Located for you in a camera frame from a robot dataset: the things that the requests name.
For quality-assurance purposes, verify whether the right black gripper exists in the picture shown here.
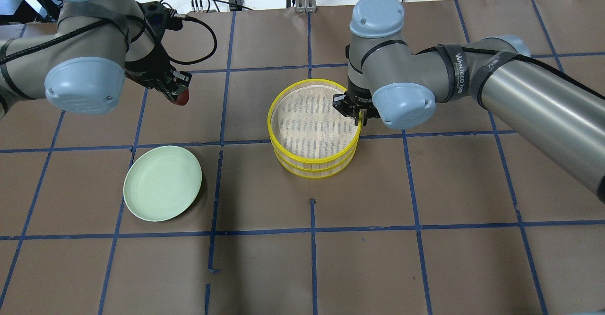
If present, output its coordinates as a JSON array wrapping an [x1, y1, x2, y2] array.
[[331, 88, 380, 127]]

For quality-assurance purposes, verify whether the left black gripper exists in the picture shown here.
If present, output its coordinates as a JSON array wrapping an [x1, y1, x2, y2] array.
[[125, 45, 192, 99]]

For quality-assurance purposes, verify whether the brown steamed bun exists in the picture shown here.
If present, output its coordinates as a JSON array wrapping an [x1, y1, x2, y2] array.
[[172, 89, 190, 106]]

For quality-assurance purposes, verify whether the yellow steamer layer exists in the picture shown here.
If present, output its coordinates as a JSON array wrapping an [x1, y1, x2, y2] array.
[[267, 79, 363, 164], [274, 146, 357, 179]]

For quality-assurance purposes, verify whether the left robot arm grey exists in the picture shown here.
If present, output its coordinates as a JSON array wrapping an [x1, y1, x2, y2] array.
[[0, 0, 191, 116]]

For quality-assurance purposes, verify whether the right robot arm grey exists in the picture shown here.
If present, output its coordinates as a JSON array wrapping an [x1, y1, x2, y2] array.
[[332, 0, 605, 201]]

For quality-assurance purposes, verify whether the white steamer cloth liner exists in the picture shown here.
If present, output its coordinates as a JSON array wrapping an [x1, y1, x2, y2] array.
[[273, 84, 357, 159]]

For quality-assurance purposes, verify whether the light green plate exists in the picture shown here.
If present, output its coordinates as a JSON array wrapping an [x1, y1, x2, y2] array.
[[123, 146, 203, 222]]

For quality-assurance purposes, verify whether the black camera stand base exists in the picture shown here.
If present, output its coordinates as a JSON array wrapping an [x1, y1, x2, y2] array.
[[0, 0, 56, 26]]

